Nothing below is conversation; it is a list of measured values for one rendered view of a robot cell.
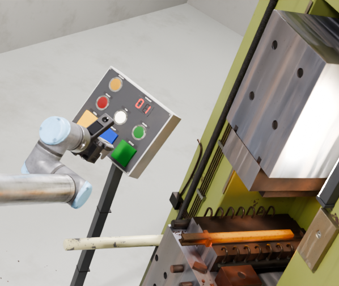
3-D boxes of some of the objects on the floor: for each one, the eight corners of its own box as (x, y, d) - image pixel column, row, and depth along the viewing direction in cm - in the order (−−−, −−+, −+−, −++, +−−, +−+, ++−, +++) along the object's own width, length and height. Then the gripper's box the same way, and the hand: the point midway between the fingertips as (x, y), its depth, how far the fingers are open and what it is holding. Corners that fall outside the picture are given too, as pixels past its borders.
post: (65, 310, 324) (132, 118, 267) (63, 303, 327) (129, 112, 270) (73, 309, 326) (142, 118, 269) (71, 302, 329) (138, 113, 272)
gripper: (61, 144, 235) (93, 155, 254) (79, 159, 231) (110, 169, 250) (76, 123, 234) (107, 135, 253) (94, 138, 230) (124, 150, 249)
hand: (111, 145), depth 250 cm, fingers closed
